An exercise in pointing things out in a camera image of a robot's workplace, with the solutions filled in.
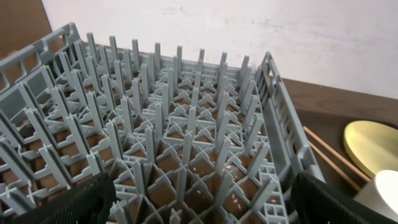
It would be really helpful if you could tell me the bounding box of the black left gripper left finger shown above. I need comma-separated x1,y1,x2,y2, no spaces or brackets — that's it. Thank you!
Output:
11,172,116,224

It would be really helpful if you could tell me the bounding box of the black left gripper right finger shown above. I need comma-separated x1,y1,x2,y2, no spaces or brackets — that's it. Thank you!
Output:
291,172,396,224

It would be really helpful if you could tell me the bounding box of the lower wooden chopstick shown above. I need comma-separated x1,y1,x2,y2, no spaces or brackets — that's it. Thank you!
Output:
309,142,361,192

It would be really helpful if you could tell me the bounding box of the wooden chopstick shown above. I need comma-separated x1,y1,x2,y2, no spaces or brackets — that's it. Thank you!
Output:
309,142,361,192
303,126,371,182

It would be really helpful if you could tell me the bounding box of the upper wooden chopstick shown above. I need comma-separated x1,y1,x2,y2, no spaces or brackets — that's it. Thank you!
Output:
303,126,371,182

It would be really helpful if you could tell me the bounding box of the white plastic cup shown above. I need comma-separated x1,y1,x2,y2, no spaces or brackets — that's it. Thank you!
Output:
354,170,397,221

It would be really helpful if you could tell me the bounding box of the brown serving tray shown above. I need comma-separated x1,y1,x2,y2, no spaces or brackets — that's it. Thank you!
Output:
297,110,397,197

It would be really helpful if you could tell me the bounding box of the yellow round plate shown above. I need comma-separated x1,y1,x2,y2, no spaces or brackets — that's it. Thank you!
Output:
343,120,397,178

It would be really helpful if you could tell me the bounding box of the grey plastic dish rack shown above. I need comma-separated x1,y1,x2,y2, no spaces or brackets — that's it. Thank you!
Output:
1,23,323,223

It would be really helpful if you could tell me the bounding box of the brown cardboard panel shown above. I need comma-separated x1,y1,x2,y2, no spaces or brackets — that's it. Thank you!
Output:
1,0,52,58

